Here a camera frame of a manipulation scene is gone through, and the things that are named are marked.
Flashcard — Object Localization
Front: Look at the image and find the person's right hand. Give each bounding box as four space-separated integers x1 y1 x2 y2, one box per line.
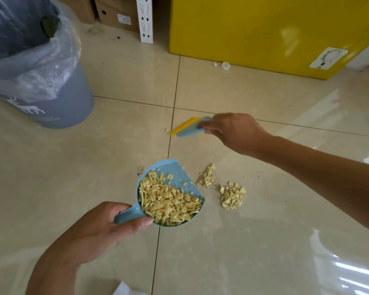
197 112 275 160

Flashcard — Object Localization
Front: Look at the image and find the person's left hand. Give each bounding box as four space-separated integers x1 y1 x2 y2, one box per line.
46 201 154 269

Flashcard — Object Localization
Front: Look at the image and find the blue and yellow hand brush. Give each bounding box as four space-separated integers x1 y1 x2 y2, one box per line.
169 117 214 138

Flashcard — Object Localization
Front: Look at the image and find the blue plastic dustpan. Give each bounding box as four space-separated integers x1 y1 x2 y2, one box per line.
114 159 205 228

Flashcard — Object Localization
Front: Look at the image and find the person's left forearm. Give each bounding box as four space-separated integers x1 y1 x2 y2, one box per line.
25 254 80 295

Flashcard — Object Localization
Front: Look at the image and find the person's right forearm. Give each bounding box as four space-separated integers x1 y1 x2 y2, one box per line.
254 136 369 237

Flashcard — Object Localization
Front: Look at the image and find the pile of yellow crumbs in dustpan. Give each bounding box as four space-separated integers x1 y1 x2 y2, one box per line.
138 170 203 227

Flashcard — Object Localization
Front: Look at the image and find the small heap of spilled yellow crumbs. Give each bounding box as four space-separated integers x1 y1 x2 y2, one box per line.
197 163 216 188

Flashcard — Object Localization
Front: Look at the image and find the white paper scrap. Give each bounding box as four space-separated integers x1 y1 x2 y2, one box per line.
112 281 148 295

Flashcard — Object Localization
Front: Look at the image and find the large heap of spilled yellow crumbs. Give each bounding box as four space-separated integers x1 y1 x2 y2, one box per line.
219 181 247 210

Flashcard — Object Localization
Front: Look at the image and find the yellow cabinet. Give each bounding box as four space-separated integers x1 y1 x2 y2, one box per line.
169 0 369 80

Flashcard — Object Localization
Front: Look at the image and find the white sticker with pictogram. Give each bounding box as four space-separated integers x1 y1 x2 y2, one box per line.
309 47 349 70

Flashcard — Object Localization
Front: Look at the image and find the grey trash bin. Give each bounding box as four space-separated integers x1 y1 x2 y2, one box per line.
0 0 95 129

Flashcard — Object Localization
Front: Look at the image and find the brown cardboard box with label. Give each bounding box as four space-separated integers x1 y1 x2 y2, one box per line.
93 0 140 32

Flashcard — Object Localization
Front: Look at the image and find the plain brown cardboard box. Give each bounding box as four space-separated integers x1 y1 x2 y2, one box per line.
56 0 96 25

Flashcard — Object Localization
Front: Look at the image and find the clear plastic bin liner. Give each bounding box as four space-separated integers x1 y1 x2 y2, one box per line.
0 0 82 103

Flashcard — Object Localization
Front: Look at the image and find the white perforated metal post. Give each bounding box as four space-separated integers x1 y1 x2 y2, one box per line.
136 0 154 44

